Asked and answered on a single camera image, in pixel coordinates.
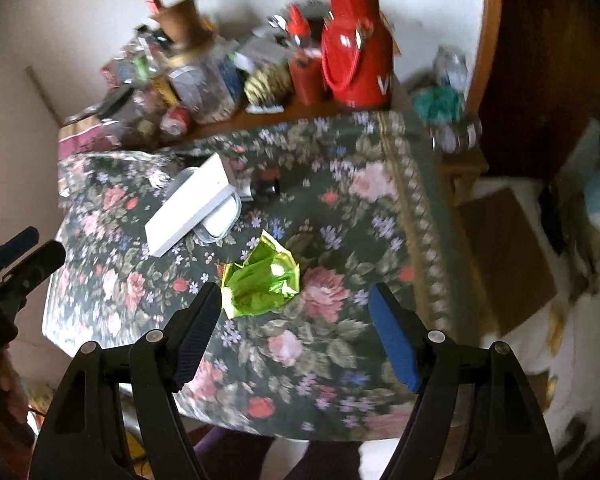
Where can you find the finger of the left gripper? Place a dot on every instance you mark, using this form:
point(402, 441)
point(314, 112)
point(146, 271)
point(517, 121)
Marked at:
point(30, 273)
point(18, 245)

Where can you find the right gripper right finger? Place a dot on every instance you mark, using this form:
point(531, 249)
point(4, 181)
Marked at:
point(506, 434)

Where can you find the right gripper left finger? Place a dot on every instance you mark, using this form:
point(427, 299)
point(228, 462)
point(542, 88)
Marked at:
point(83, 434)

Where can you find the clear plastic lunch container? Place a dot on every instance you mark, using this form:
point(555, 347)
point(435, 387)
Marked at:
point(221, 219)

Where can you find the cardboard box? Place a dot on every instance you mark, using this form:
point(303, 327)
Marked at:
point(208, 186)

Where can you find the green wrapper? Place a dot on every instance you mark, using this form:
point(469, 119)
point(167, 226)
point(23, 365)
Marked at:
point(266, 280)

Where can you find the person left hand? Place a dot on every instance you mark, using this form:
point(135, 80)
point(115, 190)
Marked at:
point(12, 396)

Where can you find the floral green tablecloth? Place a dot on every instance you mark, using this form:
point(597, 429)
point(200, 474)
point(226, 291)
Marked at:
point(294, 353)

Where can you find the maroon patterned cloth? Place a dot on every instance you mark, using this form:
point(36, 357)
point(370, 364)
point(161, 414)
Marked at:
point(87, 135)

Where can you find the wooden stool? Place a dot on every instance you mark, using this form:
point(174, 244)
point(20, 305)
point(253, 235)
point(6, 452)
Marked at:
point(512, 276)

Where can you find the small red can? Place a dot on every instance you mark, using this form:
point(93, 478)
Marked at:
point(176, 121)

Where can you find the green cap bottle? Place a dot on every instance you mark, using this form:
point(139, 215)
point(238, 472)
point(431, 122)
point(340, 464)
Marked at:
point(142, 75)

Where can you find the clear jar with gold lid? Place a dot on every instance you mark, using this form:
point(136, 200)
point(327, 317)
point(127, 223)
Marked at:
point(207, 82)

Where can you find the brown clay pot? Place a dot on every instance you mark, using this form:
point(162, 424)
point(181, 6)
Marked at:
point(182, 23)

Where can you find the red sauce bottle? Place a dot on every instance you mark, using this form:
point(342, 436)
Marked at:
point(305, 66)

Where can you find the green teal cloth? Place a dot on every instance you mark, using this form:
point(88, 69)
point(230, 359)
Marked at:
point(438, 105)

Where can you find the red thermos jug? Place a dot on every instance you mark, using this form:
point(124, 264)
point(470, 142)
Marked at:
point(357, 54)

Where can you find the glass jar on side table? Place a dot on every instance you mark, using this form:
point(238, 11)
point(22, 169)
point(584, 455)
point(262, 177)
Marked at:
point(450, 68)

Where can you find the brown wooden door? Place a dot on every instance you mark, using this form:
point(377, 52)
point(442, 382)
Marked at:
point(536, 83)

